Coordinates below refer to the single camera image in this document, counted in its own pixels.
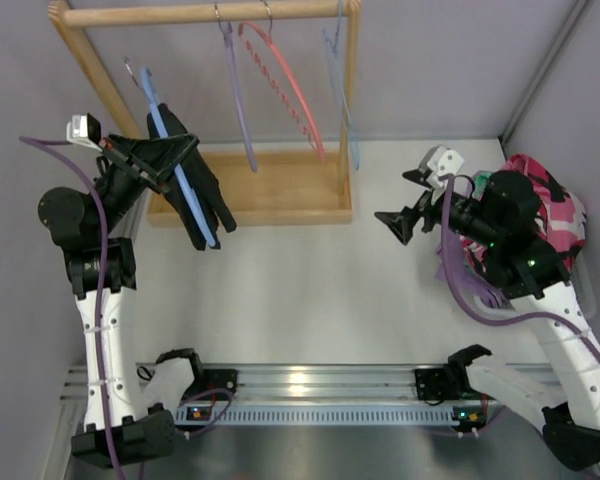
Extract black trousers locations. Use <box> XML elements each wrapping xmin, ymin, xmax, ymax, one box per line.
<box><xmin>146</xmin><ymin>102</ymin><xmax>237</xmax><ymax>251</ymax></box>

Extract blue plastic hanger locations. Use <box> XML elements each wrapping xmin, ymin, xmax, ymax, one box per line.
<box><xmin>123</xmin><ymin>57</ymin><xmax>217</xmax><ymax>247</ymax></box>

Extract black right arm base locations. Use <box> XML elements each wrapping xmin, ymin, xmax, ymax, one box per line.
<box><xmin>414</xmin><ymin>368</ymin><xmax>461</xmax><ymax>405</ymax></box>

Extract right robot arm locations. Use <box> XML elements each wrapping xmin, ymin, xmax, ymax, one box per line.
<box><xmin>375</xmin><ymin>169</ymin><xmax>600</xmax><ymax>471</ymax></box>

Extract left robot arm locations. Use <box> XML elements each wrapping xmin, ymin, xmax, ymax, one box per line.
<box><xmin>30</xmin><ymin>134</ymin><xmax>204</xmax><ymax>473</ymax></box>

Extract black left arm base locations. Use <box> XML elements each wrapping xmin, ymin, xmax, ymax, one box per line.
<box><xmin>181</xmin><ymin>368</ymin><xmax>238</xmax><ymax>402</ymax></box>

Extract purple plastic hanger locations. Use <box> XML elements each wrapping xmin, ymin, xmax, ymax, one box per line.
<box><xmin>214</xmin><ymin>1</ymin><xmax>258</xmax><ymax>173</ymax></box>

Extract pink plastic hanger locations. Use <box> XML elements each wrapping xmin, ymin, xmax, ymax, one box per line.
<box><xmin>238</xmin><ymin>1</ymin><xmax>326</xmax><ymax>163</ymax></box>

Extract green garment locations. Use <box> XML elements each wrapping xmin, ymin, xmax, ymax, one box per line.
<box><xmin>472</xmin><ymin>171</ymin><xmax>493</xmax><ymax>198</ymax></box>

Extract purple garment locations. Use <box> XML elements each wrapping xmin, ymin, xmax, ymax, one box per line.
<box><xmin>435</xmin><ymin>233</ymin><xmax>509</xmax><ymax>309</ymax></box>

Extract pink camouflage garment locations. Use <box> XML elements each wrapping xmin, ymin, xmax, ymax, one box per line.
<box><xmin>460</xmin><ymin>154</ymin><xmax>587</xmax><ymax>274</ymax></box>

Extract wooden clothes rack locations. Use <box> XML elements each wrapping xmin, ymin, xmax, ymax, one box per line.
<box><xmin>47</xmin><ymin>1</ymin><xmax>361</xmax><ymax>226</ymax></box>

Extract white laundry basket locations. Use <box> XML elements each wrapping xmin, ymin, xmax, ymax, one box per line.
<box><xmin>471</xmin><ymin>254</ymin><xmax>598</xmax><ymax>321</ymax></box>

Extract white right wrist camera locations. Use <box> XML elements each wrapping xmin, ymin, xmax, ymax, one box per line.
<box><xmin>418</xmin><ymin>145</ymin><xmax>465</xmax><ymax>190</ymax></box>

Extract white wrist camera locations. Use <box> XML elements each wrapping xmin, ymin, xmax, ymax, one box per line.
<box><xmin>66</xmin><ymin>113</ymin><xmax>102</xmax><ymax>151</ymax></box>
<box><xmin>418</xmin><ymin>145</ymin><xmax>465</xmax><ymax>190</ymax></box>

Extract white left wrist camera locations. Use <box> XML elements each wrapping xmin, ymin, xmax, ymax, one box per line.
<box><xmin>66</xmin><ymin>113</ymin><xmax>102</xmax><ymax>151</ymax></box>

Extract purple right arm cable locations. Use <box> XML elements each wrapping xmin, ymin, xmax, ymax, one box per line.
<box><xmin>438</xmin><ymin>172</ymin><xmax>600</xmax><ymax>441</ymax></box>

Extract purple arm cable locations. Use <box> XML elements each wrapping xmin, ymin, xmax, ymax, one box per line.
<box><xmin>438</xmin><ymin>172</ymin><xmax>600</xmax><ymax>441</ymax></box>
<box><xmin>18</xmin><ymin>135</ymin><xmax>236</xmax><ymax>480</ymax></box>

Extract light blue wire hanger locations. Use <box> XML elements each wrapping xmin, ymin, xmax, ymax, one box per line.
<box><xmin>322</xmin><ymin>0</ymin><xmax>360</xmax><ymax>170</ymax></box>

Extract aluminium mounting rail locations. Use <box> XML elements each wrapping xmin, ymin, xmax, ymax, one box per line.
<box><xmin>59</xmin><ymin>362</ymin><xmax>600</xmax><ymax>402</ymax></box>

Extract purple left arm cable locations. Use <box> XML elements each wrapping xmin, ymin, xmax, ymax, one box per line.
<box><xmin>18</xmin><ymin>135</ymin><xmax>236</xmax><ymax>480</ymax></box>

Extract slotted grey cable duct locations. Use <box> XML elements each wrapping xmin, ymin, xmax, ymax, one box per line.
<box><xmin>172</xmin><ymin>402</ymin><xmax>486</xmax><ymax>427</ymax></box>

